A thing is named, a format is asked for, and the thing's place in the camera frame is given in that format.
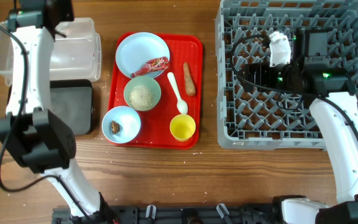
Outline red snack wrapper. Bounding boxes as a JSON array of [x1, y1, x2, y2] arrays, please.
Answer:
[[131, 57, 169, 78]]

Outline red plastic tray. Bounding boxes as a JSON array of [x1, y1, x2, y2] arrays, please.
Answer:
[[108, 34, 203, 149]]

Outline large light blue plate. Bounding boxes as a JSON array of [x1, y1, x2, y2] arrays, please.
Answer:
[[116, 32, 170, 78]]

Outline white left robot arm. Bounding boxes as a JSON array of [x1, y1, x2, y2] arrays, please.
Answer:
[[0, 1, 119, 223]]

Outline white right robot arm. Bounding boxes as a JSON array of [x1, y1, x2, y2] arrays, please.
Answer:
[[233, 30, 358, 223]]

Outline brown food scrap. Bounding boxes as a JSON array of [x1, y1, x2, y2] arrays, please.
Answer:
[[111, 121, 121, 134]]

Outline clear plastic waste bin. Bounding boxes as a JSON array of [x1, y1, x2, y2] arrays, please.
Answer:
[[0, 17, 102, 86]]

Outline white rice grains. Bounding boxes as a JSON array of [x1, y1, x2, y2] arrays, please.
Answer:
[[128, 85, 154, 111]]

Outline white plastic spoon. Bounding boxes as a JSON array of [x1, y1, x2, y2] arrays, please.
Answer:
[[167, 72, 188, 114]]

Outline black waste tray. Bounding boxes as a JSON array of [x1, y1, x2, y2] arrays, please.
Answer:
[[0, 78, 93, 143]]

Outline green bowl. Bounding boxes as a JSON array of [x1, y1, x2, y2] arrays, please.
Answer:
[[124, 76, 162, 111]]

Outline brown carrot piece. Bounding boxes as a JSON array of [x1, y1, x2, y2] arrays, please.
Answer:
[[183, 62, 196, 96]]

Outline yellow plastic cup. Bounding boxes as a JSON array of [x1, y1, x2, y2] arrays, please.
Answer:
[[170, 114, 196, 142]]

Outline grey dishwasher rack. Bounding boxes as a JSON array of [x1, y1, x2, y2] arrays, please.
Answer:
[[215, 1, 358, 149]]

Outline small light blue bowl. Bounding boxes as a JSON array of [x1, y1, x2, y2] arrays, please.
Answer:
[[101, 106, 141, 144]]

